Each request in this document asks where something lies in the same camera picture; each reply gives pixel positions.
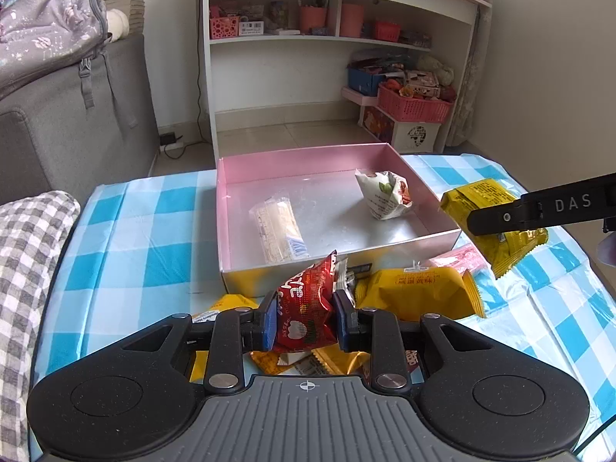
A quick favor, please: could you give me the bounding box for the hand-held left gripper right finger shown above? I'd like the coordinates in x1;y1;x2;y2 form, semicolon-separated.
333;289;492;396

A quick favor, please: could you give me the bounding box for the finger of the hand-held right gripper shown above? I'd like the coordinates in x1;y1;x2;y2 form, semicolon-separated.
467;172;616;239

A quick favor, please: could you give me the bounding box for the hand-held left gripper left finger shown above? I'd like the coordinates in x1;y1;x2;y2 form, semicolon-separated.
115;293;281;397

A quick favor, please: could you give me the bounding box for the red snack packet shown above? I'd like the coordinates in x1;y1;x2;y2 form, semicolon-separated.
272;251;338;353

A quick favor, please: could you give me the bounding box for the pink snack packet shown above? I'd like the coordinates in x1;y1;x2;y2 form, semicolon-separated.
427;244;492;281

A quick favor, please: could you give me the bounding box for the pink cardboard box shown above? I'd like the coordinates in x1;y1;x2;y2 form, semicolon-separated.
216;142;464;295

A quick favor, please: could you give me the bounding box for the golden orange snack packet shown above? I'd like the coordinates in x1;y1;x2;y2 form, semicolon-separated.
250;348;372;377

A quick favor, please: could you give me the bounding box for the yellow white snack packet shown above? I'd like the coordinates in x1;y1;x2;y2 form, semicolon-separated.
191;293;263;324

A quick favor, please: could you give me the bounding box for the clear wafer packet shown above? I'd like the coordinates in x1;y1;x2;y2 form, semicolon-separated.
248;195;311;265

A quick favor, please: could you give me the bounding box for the white nut snack packet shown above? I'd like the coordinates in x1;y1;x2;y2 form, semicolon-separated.
355;169;413;221

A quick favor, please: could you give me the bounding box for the floral curtain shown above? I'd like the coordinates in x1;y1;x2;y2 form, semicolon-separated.
449;7;492;146

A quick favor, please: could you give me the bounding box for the large pink basket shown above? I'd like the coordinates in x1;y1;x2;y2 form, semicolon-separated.
377;82;456;124

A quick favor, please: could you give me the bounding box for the blue checked tablecloth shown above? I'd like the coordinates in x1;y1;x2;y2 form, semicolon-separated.
29;153;603;462

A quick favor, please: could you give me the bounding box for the beige plush toy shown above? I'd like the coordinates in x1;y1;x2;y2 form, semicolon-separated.
416;54;456;85

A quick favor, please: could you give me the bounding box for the blue storage box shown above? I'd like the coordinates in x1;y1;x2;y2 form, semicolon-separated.
347;65;387;97

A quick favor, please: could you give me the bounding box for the small red basket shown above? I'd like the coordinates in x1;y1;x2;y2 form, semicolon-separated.
374;20;402;42

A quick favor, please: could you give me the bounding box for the white bookshelf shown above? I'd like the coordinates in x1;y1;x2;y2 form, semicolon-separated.
199;0;494;161

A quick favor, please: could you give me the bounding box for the grey checked cloth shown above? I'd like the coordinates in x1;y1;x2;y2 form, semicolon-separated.
0;190;82;462

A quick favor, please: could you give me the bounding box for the grey sofa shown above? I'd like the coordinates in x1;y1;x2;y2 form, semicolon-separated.
0;33;161;205

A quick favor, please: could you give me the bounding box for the pink pen cup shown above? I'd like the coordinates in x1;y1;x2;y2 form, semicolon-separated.
300;4;329;36

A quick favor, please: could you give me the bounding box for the small pink perforated basket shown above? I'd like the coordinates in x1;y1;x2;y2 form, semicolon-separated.
210;16;240;40

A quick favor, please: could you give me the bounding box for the white plush toy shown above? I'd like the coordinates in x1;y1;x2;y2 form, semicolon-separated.
106;8;130;42

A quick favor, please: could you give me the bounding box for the grey patterned backpack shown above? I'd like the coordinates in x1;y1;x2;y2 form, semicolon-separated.
0;0;141;129

